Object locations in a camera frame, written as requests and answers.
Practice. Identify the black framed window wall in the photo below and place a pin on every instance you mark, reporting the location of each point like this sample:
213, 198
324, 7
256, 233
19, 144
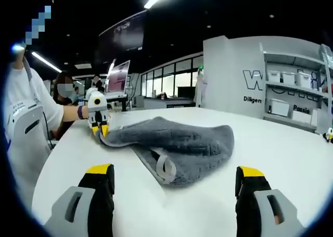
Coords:
169, 78

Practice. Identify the curved computer monitor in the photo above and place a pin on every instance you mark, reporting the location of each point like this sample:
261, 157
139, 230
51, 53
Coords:
118, 77

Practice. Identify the grey metal shelf rack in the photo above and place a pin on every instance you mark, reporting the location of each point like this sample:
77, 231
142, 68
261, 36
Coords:
291, 120
328, 65

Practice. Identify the green exit sign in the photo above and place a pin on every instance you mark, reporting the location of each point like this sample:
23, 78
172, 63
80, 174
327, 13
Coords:
201, 66

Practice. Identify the purple wristband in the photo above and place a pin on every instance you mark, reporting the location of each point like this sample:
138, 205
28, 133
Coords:
82, 112

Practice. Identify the person in white shirt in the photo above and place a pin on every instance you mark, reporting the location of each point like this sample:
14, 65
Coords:
46, 99

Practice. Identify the grey towel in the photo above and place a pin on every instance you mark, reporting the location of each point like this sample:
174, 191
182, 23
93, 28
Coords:
187, 143

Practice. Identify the white worn chest device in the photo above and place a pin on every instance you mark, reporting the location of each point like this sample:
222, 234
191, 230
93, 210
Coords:
26, 122

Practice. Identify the dark hanging banner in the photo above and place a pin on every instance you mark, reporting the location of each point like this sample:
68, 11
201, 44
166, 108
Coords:
122, 30

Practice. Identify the white hanging coat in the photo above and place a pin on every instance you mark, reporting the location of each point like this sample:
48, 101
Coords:
200, 89

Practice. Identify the spare white hand-held gripper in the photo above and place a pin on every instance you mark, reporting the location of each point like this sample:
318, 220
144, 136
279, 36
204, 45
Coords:
329, 135

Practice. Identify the black monitor stand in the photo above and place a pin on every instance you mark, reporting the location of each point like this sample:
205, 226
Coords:
125, 104

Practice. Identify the grey low counter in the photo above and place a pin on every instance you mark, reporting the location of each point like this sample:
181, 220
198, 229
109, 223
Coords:
166, 103

